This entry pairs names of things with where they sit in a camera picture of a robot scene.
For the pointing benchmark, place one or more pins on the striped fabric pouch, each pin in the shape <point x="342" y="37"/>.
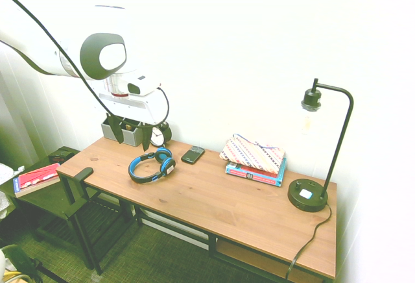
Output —
<point x="253" y="154"/>

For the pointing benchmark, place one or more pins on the white bubble wrap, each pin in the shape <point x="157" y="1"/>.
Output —
<point x="8" y="172"/>

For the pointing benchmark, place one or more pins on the black chair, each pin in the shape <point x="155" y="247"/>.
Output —
<point x="48" y="198"/>

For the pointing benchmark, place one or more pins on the wooden lower desk shelf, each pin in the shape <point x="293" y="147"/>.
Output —
<point x="259" y="263"/>

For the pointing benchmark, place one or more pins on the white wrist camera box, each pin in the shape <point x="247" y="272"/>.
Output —
<point x="142" y="85"/>

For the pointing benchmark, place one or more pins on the red book under pouch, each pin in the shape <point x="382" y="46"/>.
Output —
<point x="256" y="168"/>

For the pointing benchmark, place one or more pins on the black desk lamp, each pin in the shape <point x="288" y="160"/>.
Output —
<point x="306" y="198"/>

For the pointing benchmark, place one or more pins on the grey desk organizer box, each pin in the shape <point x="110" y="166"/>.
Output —
<point x="129" y="137"/>

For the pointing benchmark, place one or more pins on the wooden desk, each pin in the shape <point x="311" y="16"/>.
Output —
<point x="212" y="244"/>

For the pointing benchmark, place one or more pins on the red cover book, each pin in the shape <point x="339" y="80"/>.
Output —
<point x="35" y="179"/>

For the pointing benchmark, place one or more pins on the black clamp headphone hook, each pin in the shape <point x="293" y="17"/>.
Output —
<point x="78" y="179"/>

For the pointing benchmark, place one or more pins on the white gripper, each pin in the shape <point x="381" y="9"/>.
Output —
<point x="129" y="107"/>

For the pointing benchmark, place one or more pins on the black smartphone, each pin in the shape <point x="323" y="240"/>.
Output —
<point x="192" y="154"/>

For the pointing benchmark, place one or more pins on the small black box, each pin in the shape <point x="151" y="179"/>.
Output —
<point x="60" y="155"/>

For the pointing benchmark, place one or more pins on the black tripod stand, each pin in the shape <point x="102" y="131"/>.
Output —
<point x="35" y="268"/>

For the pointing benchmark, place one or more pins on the black alarm clock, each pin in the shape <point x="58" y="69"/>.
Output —
<point x="160" y="135"/>

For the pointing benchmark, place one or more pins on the blue book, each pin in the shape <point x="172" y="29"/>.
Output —
<point x="259" y="178"/>

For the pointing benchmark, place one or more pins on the small brass cylinder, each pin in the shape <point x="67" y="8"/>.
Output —
<point x="129" y="127"/>

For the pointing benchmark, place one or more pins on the blue and black headphones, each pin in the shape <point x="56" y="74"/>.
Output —
<point x="163" y="163"/>

